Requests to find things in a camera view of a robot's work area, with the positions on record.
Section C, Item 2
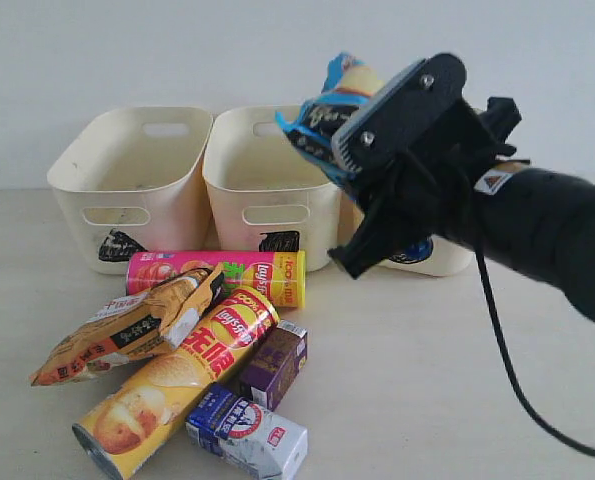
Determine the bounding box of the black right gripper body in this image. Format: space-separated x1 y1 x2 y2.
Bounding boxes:
359 97 531 263

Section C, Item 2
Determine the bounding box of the blue black snack bag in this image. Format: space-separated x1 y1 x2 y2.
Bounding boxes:
275 52 384 190

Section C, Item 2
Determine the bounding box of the orange snack bag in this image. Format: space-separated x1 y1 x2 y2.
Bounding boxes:
29 263 224 387

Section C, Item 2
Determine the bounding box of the yellow Lays chips can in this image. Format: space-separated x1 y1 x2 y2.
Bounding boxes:
72 286 280 479

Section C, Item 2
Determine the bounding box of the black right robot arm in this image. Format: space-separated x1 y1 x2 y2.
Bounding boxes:
331 53 595 322

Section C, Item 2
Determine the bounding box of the cream bin circle mark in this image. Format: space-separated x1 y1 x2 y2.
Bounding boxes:
344 192 477 278

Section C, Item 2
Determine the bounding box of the pink Lays chips can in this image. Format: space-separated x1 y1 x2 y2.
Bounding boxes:
126 251 306 308

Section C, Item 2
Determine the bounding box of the cream bin square mark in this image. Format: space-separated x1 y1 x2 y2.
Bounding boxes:
203 106 341 271

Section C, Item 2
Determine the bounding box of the purple drink carton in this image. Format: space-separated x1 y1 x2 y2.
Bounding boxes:
236 320 308 411

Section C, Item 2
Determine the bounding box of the blue white milk carton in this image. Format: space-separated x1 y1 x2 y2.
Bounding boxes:
185 383 308 479

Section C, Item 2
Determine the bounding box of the cream bin triangle mark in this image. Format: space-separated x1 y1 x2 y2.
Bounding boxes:
47 106 214 275

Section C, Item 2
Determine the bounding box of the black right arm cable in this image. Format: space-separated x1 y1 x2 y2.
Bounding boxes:
469 234 595 461

